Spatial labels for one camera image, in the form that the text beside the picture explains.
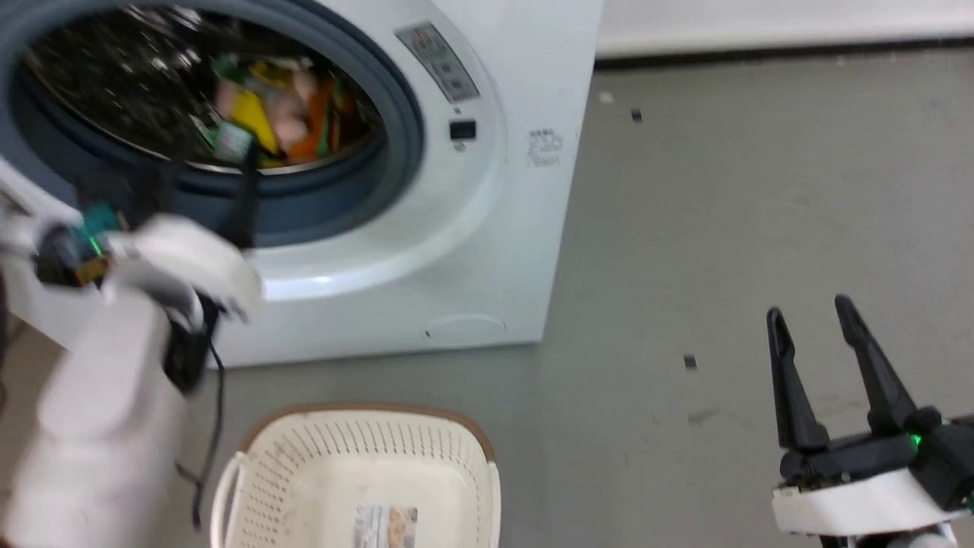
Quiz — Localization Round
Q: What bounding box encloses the cream plastic laundry basket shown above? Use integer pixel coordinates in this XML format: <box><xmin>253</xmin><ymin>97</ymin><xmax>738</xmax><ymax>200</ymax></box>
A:
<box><xmin>210</xmin><ymin>404</ymin><xmax>501</xmax><ymax>548</ymax></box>

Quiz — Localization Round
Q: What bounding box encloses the grey printed washer sticker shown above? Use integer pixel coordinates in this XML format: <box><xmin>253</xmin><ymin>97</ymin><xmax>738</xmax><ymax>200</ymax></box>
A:
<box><xmin>527</xmin><ymin>129</ymin><xmax>565</xmax><ymax>169</ymax></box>

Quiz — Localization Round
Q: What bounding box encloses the dark wall baseboard strip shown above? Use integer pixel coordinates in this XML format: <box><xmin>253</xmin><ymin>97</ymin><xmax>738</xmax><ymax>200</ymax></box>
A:
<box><xmin>594</xmin><ymin>37</ymin><xmax>974</xmax><ymax>72</ymax></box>

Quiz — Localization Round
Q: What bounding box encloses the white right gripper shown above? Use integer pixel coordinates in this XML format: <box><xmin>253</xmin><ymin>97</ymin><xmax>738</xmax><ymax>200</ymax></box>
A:
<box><xmin>766</xmin><ymin>295</ymin><xmax>974</xmax><ymax>538</ymax></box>

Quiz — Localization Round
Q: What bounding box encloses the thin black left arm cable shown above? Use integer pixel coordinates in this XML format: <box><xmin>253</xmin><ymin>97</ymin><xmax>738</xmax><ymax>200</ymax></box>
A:
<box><xmin>177</xmin><ymin>341</ymin><xmax>226</xmax><ymax>529</ymax></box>

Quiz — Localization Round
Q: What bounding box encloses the white front-load washing machine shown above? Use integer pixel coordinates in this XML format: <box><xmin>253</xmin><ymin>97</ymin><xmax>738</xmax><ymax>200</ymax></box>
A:
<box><xmin>0</xmin><ymin>0</ymin><xmax>606</xmax><ymax>371</ymax></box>

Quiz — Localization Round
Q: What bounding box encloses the green plush toy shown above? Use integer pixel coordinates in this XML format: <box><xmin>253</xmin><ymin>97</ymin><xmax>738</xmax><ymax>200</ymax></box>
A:
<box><xmin>192</xmin><ymin>113</ymin><xmax>256</xmax><ymax>165</ymax></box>

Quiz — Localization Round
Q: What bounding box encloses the grey rubber drum gasket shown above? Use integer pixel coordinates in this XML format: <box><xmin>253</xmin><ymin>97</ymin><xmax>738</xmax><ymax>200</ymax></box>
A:
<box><xmin>0</xmin><ymin>0</ymin><xmax>425</xmax><ymax>249</ymax></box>

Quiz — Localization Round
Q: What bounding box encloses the pink plush toy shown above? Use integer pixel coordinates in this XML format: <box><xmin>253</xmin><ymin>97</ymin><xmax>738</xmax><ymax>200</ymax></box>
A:
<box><xmin>268</xmin><ymin>70</ymin><xmax>319</xmax><ymax>151</ymax></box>

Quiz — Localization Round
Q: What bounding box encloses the printed paper basket label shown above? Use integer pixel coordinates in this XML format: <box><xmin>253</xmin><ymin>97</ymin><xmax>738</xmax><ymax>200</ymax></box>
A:
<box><xmin>354</xmin><ymin>505</ymin><xmax>419</xmax><ymax>548</ymax></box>

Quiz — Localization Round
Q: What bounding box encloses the orange plush toy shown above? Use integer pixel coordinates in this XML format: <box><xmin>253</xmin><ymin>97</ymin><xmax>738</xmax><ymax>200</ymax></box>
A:
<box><xmin>289</xmin><ymin>75</ymin><xmax>339</xmax><ymax>162</ymax></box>

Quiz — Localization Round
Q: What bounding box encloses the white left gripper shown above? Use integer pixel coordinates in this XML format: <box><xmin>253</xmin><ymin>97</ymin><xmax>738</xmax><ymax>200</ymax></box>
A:
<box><xmin>34</xmin><ymin>140</ymin><xmax>264</xmax><ymax>333</ymax></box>

